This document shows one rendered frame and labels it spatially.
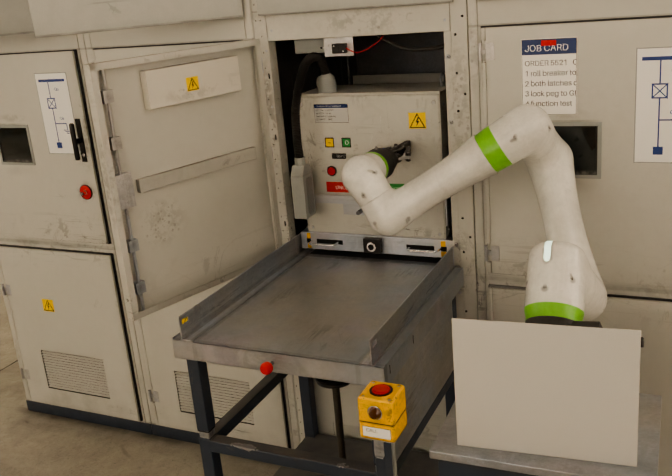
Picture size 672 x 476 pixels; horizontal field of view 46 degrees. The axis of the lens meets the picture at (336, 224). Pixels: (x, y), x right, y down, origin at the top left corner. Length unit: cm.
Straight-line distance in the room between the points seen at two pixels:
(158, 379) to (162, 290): 88
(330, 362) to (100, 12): 125
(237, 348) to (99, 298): 129
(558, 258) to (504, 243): 62
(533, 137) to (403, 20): 59
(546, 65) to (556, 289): 73
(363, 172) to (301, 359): 51
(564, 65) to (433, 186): 50
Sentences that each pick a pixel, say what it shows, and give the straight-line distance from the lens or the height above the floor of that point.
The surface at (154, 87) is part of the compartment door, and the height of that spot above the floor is 149.
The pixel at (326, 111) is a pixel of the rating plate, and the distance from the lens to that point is 257.
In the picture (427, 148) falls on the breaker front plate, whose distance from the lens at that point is 246.
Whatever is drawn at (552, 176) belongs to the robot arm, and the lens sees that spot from 212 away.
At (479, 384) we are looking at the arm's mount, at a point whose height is 90.
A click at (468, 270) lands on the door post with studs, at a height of 84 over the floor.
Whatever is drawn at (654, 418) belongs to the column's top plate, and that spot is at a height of 75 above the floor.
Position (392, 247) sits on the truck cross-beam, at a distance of 259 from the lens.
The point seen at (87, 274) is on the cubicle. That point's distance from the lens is 329.
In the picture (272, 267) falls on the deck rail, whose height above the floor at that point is 87.
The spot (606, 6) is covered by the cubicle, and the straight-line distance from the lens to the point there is 226.
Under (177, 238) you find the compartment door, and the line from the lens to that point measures 246.
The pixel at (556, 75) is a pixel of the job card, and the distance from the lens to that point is 227.
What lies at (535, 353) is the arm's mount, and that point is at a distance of 166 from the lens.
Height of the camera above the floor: 174
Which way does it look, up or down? 17 degrees down
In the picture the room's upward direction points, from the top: 5 degrees counter-clockwise
